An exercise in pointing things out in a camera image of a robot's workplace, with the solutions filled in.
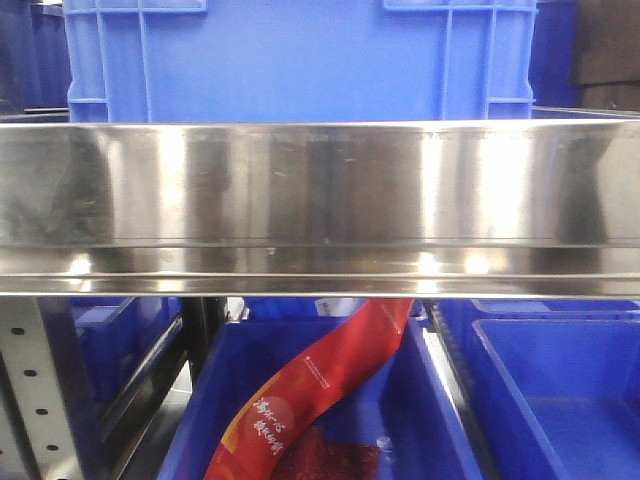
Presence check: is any blue bin lower centre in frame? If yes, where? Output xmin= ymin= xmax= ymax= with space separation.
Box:
xmin=157 ymin=320 xmax=483 ymax=479

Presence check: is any perforated metal rack upright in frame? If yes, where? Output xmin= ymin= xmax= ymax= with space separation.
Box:
xmin=1 ymin=297 xmax=82 ymax=479

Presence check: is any blue bin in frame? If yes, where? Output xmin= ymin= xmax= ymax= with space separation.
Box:
xmin=157 ymin=320 xmax=483 ymax=479
xmin=469 ymin=319 xmax=639 ymax=479

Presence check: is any light blue crate on shelf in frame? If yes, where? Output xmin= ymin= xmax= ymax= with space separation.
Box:
xmin=63 ymin=1 xmax=537 ymax=123

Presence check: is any stainless steel shelf rail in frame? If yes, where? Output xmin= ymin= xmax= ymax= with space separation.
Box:
xmin=1 ymin=119 xmax=639 ymax=298

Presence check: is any red printed packaging bag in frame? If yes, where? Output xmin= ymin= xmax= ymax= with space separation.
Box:
xmin=204 ymin=298 xmax=413 ymax=479

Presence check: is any blue bin lower right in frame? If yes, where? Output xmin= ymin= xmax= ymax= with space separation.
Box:
xmin=469 ymin=319 xmax=639 ymax=479

